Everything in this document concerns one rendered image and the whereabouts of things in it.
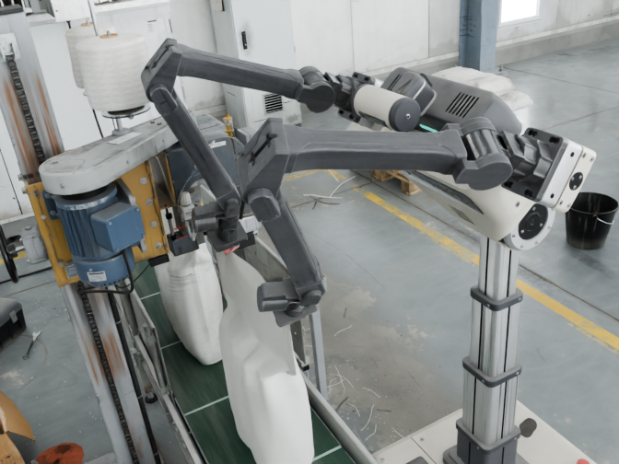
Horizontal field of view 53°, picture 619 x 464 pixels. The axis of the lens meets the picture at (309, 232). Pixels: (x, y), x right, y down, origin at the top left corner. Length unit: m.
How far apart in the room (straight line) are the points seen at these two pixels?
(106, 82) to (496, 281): 1.09
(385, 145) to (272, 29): 4.70
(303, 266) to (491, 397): 0.87
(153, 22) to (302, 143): 3.68
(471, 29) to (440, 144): 6.61
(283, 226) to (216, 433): 1.23
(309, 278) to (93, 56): 0.71
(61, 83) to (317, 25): 2.95
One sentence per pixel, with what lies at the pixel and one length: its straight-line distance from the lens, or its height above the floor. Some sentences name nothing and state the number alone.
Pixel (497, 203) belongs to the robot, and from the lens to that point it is 1.33.
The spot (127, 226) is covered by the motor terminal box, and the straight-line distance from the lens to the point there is 1.57.
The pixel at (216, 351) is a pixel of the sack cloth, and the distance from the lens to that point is 2.48.
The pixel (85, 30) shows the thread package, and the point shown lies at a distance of 1.79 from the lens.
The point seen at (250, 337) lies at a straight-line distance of 1.80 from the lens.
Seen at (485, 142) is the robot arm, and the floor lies 1.55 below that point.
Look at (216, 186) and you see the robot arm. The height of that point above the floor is 1.30.
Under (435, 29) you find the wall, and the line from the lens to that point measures 7.40.
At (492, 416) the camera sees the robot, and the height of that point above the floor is 0.55.
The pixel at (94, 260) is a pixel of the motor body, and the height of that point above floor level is 1.17.
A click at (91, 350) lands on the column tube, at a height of 0.75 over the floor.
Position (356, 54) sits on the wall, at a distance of 6.83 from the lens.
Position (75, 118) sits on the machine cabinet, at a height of 0.78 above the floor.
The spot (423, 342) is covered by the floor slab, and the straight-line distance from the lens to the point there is 3.09.
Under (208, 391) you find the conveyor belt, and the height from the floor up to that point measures 0.38.
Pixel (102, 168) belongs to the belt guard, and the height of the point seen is 1.41.
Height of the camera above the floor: 1.92
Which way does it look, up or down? 28 degrees down
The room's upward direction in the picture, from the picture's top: 6 degrees counter-clockwise
